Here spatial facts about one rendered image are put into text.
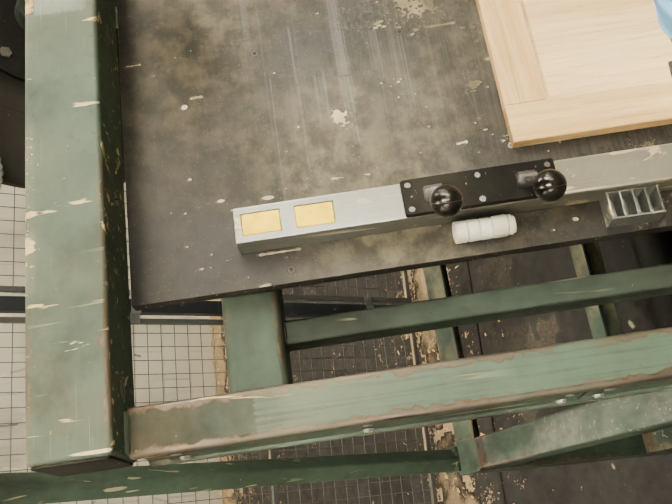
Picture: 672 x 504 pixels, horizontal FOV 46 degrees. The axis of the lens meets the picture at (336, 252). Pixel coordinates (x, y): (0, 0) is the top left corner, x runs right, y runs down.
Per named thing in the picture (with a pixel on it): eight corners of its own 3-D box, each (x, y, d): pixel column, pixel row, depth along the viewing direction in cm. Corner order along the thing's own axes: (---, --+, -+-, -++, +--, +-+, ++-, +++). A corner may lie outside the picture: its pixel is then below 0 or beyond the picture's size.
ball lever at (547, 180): (540, 190, 103) (573, 200, 89) (511, 195, 103) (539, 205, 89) (537, 161, 102) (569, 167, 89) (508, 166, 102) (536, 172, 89)
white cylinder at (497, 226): (454, 247, 104) (514, 238, 104) (456, 239, 101) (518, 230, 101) (450, 226, 105) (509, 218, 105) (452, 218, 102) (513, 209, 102)
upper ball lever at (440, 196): (448, 204, 103) (468, 216, 89) (419, 208, 103) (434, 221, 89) (445, 175, 102) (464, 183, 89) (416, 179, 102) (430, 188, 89)
